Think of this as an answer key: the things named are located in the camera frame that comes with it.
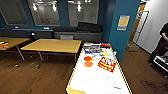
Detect colourful game board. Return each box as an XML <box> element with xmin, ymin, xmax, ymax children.
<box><xmin>83</xmin><ymin>43</ymin><xmax>102</xmax><ymax>55</ymax></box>

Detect light grey cushion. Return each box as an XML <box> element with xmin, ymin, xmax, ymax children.
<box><xmin>60</xmin><ymin>34</ymin><xmax>74</xmax><ymax>41</ymax></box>

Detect yellow plastic bowl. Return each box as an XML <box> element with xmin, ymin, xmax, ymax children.
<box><xmin>99</xmin><ymin>51</ymin><xmax>110</xmax><ymax>57</ymax></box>

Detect red black game box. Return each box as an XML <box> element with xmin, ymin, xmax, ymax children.
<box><xmin>100</xmin><ymin>42</ymin><xmax>112</xmax><ymax>49</ymax></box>

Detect orange red game pieces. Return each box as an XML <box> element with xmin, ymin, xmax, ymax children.
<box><xmin>97</xmin><ymin>55</ymin><xmax>118</xmax><ymax>73</ymax></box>

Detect long wooden table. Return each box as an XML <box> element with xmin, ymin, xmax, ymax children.
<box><xmin>0</xmin><ymin>37</ymin><xmax>32</xmax><ymax>68</ymax></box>
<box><xmin>20</xmin><ymin>38</ymin><xmax>83</xmax><ymax>69</ymax></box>

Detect interior glass window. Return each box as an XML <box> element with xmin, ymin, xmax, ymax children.
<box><xmin>27</xmin><ymin>0</ymin><xmax>61</xmax><ymax>27</ymax></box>
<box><xmin>0</xmin><ymin>0</ymin><xmax>31</xmax><ymax>26</ymax></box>
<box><xmin>67</xmin><ymin>0</ymin><xmax>100</xmax><ymax>28</ymax></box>

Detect white-top wooden table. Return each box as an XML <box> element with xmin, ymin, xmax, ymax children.
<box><xmin>65</xmin><ymin>41</ymin><xmax>134</xmax><ymax>94</ymax></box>

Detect dark grey bench sofa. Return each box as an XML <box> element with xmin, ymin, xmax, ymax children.
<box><xmin>0</xmin><ymin>28</ymin><xmax>55</xmax><ymax>40</ymax></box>

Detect wood framed glass door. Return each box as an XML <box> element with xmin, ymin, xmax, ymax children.
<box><xmin>133</xmin><ymin>9</ymin><xmax>150</xmax><ymax>45</ymax></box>

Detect person in black shirt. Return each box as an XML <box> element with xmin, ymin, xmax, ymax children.
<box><xmin>147</xmin><ymin>21</ymin><xmax>168</xmax><ymax>65</ymax></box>

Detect yellow wall sign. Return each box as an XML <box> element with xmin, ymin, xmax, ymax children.
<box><xmin>116</xmin><ymin>14</ymin><xmax>131</xmax><ymax>32</ymax></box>

